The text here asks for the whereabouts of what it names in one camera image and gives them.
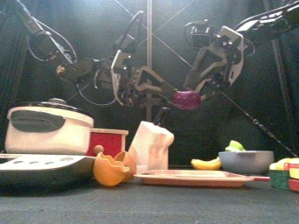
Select purple toy eggplant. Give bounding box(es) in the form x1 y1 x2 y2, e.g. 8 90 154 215
168 90 203 111

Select grey toy stove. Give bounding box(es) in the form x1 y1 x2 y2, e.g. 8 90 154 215
0 153 97 187

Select white toy knife block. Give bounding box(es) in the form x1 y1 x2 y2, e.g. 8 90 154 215
127 120 175 173

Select red wooden box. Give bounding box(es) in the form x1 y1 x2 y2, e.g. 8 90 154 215
85 128 130 158

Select black pot lid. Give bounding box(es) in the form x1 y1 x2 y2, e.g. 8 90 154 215
13 97 87 114

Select green toy vegetable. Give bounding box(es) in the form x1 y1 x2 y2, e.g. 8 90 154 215
224 139 247 153

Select small wooden knob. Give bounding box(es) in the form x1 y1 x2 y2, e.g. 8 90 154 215
92 144 105 156

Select orange cracked eggshell half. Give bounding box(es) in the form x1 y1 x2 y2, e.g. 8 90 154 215
113 150 138 184
92 151 131 187

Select yellow toy banana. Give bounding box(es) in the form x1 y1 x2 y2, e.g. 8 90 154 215
190 157 223 172

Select white toy cooking pot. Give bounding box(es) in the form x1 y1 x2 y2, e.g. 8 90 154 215
4 105 95 156

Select grey toy bowl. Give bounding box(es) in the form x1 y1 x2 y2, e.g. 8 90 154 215
218 150 276 176

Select pink rectangular tray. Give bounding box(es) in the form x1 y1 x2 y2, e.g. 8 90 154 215
134 169 271 188

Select yellow toy food piece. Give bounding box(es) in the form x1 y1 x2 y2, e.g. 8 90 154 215
268 157 299 180

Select green toy block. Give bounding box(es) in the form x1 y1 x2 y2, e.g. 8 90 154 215
268 169 292 190

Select red toy block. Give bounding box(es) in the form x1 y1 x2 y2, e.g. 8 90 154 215
287 178 299 193

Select black toy knife handle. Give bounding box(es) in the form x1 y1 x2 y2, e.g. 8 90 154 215
152 106 172 127

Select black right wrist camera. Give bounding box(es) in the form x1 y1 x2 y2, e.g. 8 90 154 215
183 19 215 50

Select diagonal frame brace rod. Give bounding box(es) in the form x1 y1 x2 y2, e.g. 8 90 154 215
218 88 299 159

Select metal frame pole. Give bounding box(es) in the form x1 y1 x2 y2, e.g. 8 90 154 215
144 0 155 123

